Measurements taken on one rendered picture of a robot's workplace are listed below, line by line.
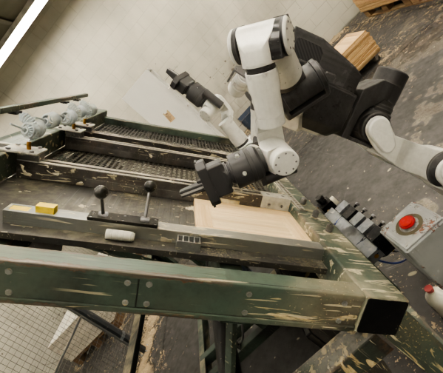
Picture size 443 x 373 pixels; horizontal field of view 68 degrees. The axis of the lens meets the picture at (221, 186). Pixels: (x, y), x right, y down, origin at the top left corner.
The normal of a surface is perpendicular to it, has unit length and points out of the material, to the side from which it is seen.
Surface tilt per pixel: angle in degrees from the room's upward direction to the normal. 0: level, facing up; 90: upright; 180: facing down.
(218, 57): 90
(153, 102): 90
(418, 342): 90
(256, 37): 45
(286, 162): 98
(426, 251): 90
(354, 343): 0
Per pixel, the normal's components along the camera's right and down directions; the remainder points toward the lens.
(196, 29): 0.07, 0.34
